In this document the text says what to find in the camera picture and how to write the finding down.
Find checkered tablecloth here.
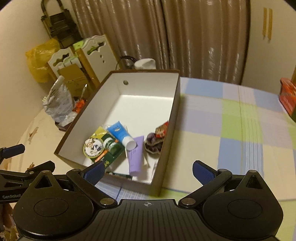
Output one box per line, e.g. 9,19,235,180
92,76,296,241

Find purple tube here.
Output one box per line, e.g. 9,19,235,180
127,136,144,177

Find small cardboard carton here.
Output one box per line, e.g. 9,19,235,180
58,64,92,99

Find red instant noodle bowl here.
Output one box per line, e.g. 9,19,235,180
279,78,295,119

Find green blister card package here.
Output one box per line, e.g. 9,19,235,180
83,126,125,168

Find yellow plastic bag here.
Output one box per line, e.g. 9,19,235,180
25,39,60,83

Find yellow wall strips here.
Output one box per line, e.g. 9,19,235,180
262,7,273,42

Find brown cardboard box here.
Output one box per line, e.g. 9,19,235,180
54,70,181,196

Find red snack packet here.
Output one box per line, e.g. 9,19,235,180
155,121,169,138

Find small dark green packet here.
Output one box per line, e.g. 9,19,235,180
108,172,132,180

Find blue white tube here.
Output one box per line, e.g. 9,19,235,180
107,121,137,151

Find brown curtain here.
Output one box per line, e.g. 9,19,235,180
72,1,250,84

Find crumpled white foil bag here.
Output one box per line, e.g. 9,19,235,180
43,75,74,123

